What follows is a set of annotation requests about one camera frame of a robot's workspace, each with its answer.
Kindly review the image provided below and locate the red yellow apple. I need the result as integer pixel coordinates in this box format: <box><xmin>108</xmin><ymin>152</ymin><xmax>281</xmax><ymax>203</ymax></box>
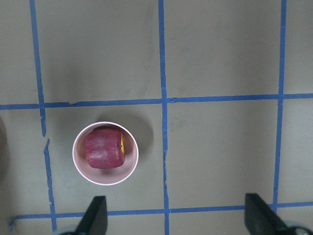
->
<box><xmin>85</xmin><ymin>128</ymin><xmax>125</xmax><ymax>169</ymax></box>

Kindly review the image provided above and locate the pink bowl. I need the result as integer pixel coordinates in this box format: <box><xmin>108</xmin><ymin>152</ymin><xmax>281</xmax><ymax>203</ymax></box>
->
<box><xmin>72</xmin><ymin>121</ymin><xmax>139</xmax><ymax>186</ymax></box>

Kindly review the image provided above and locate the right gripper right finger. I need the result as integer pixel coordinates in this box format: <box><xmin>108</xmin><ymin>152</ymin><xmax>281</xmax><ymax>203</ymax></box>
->
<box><xmin>245</xmin><ymin>193</ymin><xmax>288</xmax><ymax>235</ymax></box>

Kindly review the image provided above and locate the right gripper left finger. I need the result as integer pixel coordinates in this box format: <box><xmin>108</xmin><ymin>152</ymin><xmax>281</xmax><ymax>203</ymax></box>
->
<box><xmin>74</xmin><ymin>196</ymin><xmax>108</xmax><ymax>235</ymax></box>

